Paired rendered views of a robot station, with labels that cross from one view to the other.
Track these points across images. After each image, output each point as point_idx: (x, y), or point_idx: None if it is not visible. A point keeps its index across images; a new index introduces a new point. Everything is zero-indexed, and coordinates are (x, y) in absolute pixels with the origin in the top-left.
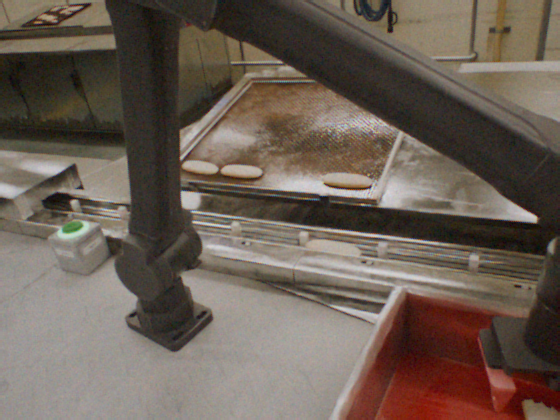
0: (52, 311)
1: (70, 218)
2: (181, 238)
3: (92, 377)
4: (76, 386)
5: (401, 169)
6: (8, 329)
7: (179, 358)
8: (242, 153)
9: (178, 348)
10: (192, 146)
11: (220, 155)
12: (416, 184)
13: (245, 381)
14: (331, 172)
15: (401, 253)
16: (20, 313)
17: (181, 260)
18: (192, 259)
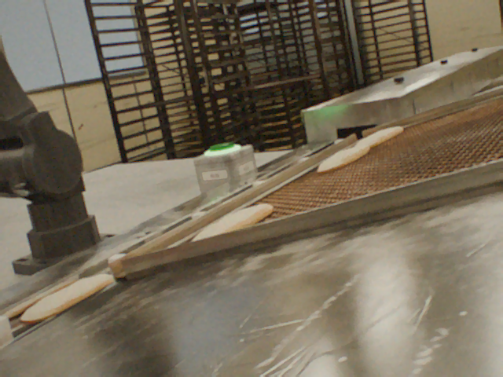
0: (148, 213)
1: (299, 153)
2: (16, 148)
3: (25, 251)
4: (22, 249)
5: (233, 262)
6: (136, 208)
7: (2, 276)
8: (419, 137)
9: (13, 270)
10: (458, 109)
11: (418, 131)
12: (141, 298)
13: None
14: (286, 207)
15: None
16: (157, 204)
17: (5, 170)
18: (20, 179)
